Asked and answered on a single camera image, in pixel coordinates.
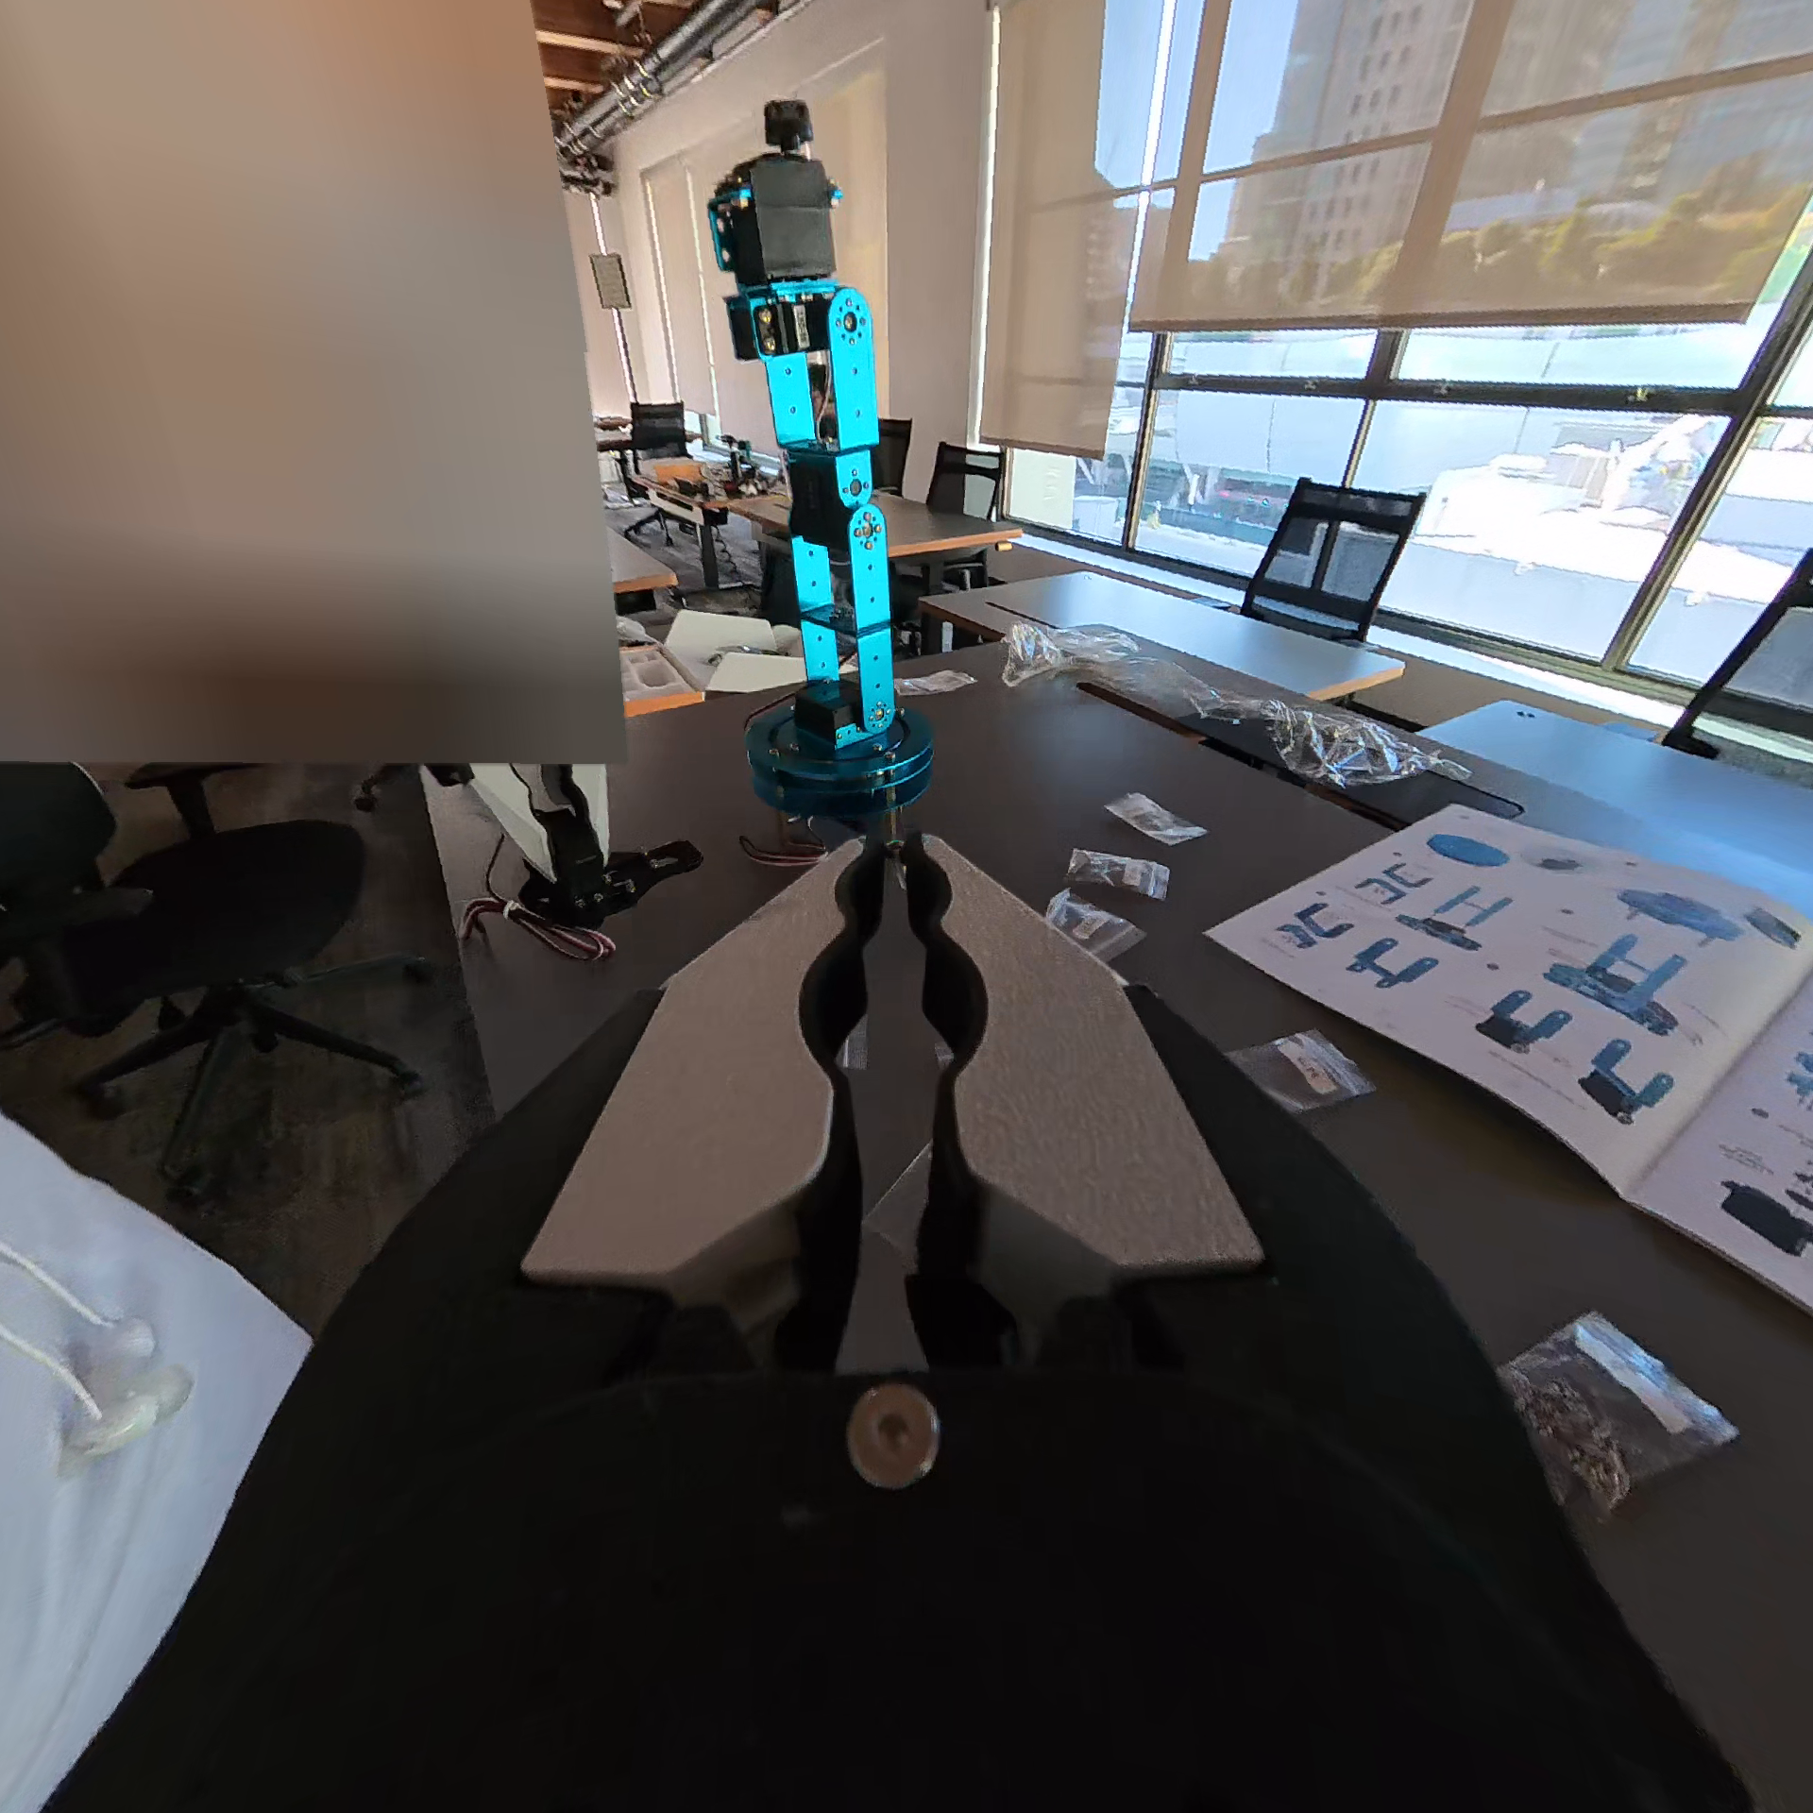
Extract grey desk with wooden edge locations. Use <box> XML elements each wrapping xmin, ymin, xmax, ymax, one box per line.
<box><xmin>920</xmin><ymin>570</ymin><xmax>1406</xmax><ymax>705</ymax></box>
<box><xmin>716</xmin><ymin>485</ymin><xmax>1026</xmax><ymax>567</ymax></box>

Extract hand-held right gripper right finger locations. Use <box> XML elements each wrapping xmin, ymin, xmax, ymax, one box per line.
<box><xmin>902</xmin><ymin>834</ymin><xmax>1267</xmax><ymax>1374</ymax></box>

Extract blue-grey desk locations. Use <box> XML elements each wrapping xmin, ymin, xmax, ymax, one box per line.
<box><xmin>1417</xmin><ymin>698</ymin><xmax>1813</xmax><ymax>889</ymax></box>

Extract black mesh side chair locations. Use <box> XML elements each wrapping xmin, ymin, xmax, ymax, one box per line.
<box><xmin>1240</xmin><ymin>476</ymin><xmax>1430</xmax><ymax>647</ymax></box>
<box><xmin>1660</xmin><ymin>550</ymin><xmax>1813</xmax><ymax>757</ymax></box>

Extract white cardboard box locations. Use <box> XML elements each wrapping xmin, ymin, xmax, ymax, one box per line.
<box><xmin>663</xmin><ymin>606</ymin><xmax>798</xmax><ymax>698</ymax></box>

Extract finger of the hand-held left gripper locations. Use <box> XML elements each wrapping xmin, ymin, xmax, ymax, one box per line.
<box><xmin>471</xmin><ymin>766</ymin><xmax>613</xmax><ymax>892</ymax></box>

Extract claw servo cable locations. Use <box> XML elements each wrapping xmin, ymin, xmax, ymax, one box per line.
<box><xmin>458</xmin><ymin>891</ymin><xmax>621</xmax><ymax>968</ymax></box>

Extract blue toy robot arm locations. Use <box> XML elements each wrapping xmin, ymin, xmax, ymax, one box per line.
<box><xmin>705</xmin><ymin>100</ymin><xmax>940</xmax><ymax>853</ymax></box>

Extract black swivel office chair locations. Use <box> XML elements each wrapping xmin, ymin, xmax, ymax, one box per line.
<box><xmin>0</xmin><ymin>762</ymin><xmax>437</xmax><ymax>1211</ymax></box>

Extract crumpled clear plastic wrap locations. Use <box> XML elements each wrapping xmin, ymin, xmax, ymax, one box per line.
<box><xmin>1000</xmin><ymin>621</ymin><xmax>1239</xmax><ymax>719</ymax></box>

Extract black ceiling pipes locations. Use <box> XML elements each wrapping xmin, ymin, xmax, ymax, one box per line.
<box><xmin>549</xmin><ymin>0</ymin><xmax>779</xmax><ymax>198</ymax></box>

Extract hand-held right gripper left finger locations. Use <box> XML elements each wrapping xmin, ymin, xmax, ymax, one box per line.
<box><xmin>522</xmin><ymin>837</ymin><xmax>869</xmax><ymax>1374</ymax></box>

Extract beige roller blind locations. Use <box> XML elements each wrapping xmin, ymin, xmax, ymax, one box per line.
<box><xmin>977</xmin><ymin>0</ymin><xmax>1174</xmax><ymax>463</ymax></box>
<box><xmin>1129</xmin><ymin>0</ymin><xmax>1813</xmax><ymax>336</ymax></box>

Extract long clear plastic wrap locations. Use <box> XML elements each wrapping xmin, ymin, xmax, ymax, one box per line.
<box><xmin>1264</xmin><ymin>702</ymin><xmax>1478</xmax><ymax>792</ymax></box>

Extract assembly instruction booklet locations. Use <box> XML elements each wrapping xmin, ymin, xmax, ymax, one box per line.
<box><xmin>1205</xmin><ymin>802</ymin><xmax>1813</xmax><ymax>1312</ymax></box>

